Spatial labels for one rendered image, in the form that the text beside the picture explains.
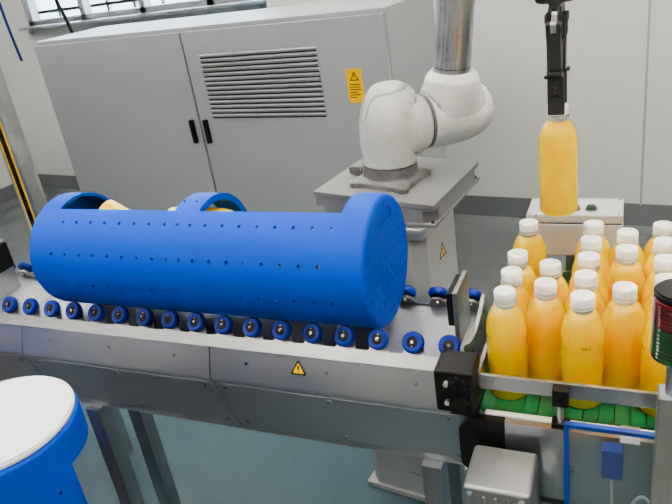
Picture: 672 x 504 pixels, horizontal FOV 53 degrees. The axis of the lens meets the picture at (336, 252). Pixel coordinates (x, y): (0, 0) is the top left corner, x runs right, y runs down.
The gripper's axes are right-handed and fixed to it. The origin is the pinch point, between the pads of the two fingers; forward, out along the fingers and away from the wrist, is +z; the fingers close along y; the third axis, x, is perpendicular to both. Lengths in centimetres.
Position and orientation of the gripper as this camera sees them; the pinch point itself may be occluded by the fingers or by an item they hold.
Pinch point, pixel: (557, 93)
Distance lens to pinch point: 136.1
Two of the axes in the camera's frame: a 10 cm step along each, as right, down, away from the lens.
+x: 9.2, 0.4, -4.0
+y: -3.7, 4.4, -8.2
